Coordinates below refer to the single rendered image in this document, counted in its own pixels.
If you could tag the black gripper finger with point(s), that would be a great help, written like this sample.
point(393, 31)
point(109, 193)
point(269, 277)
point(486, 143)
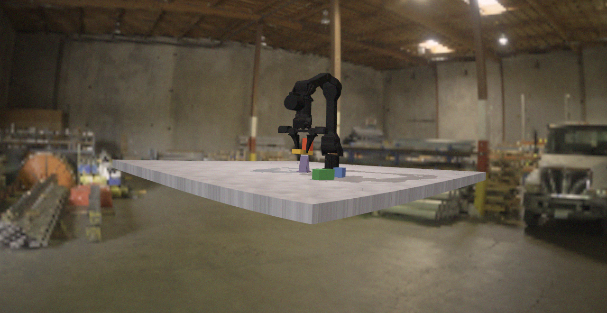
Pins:
point(310, 139)
point(295, 138)

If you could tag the blue cube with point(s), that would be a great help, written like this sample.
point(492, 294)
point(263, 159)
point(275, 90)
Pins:
point(340, 172)

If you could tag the green rectangular block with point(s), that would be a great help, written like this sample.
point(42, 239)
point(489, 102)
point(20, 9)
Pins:
point(323, 174)

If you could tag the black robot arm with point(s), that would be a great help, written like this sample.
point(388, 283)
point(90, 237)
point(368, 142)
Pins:
point(300, 99)

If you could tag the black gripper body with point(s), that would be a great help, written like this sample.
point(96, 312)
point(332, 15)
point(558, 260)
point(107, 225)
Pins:
point(310, 130)

